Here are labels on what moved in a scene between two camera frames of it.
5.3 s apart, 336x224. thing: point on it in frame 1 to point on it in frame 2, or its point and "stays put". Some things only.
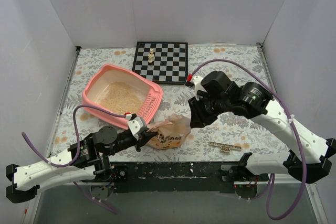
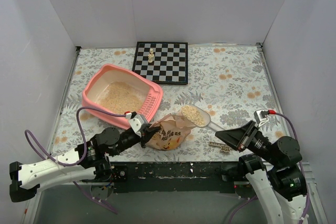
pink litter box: [117, 89] stays put
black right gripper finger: [198, 121] to [237, 136]
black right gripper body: [199, 106] to [247, 139]
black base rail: [178, 177] stays put
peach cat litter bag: [171, 131] stays put
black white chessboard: [170, 64] stays put
